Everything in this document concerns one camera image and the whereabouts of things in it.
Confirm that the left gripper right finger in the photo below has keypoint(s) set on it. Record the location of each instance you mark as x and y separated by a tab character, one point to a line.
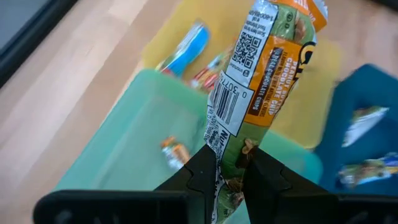
273	193

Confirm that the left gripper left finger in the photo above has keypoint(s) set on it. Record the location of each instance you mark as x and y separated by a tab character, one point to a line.
199	186

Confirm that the silver granola bar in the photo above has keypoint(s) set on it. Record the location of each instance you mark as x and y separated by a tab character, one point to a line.
175	152

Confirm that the blue and green granola bar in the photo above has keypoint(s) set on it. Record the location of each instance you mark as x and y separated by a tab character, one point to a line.
367	172

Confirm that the white and blue granola bar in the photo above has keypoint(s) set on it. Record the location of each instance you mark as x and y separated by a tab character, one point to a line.
363	124

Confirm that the bright blue granola bar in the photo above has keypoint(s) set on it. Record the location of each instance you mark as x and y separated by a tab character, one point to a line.
189	49

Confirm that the translucent green plastic tray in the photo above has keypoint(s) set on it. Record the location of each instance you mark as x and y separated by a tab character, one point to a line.
130	149

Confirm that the dark blue plastic tray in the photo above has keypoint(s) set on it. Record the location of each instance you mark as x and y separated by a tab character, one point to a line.
367	90

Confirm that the translucent yellow plastic tray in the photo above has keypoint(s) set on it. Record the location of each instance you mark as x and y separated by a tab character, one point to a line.
217	18

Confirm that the black aluminium table frame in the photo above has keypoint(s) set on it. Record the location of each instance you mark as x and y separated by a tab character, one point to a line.
28	40

